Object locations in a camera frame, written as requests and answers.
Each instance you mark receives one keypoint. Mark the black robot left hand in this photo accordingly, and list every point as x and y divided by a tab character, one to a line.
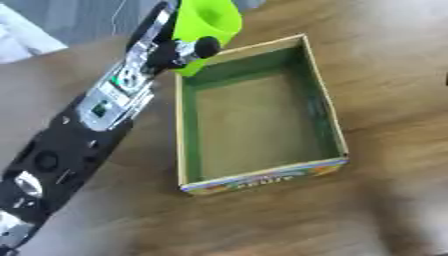
166	50

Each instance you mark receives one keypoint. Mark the bright green cup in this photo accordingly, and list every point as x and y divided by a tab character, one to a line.
207	20

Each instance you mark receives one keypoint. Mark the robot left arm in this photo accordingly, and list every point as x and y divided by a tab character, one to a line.
64	153

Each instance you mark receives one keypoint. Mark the tan cardboard box green inside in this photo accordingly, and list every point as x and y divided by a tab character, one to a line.
256	116

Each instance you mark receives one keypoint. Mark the white cloth bundle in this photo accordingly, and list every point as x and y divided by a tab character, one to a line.
23	36

